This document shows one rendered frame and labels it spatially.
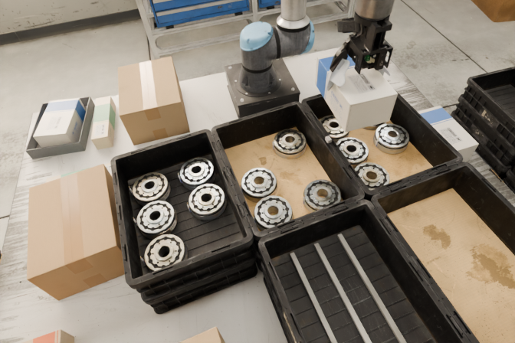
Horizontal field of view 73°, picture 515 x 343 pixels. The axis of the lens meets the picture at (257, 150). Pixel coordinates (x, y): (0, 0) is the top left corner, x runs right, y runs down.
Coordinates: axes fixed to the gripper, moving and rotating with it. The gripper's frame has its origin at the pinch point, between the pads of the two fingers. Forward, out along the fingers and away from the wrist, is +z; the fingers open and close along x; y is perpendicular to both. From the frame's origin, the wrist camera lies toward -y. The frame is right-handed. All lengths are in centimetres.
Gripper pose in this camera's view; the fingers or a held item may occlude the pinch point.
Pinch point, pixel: (352, 82)
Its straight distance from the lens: 93.8
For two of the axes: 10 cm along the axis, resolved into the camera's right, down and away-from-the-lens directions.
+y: 2.7, 7.3, -6.3
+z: 0.5, 6.5, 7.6
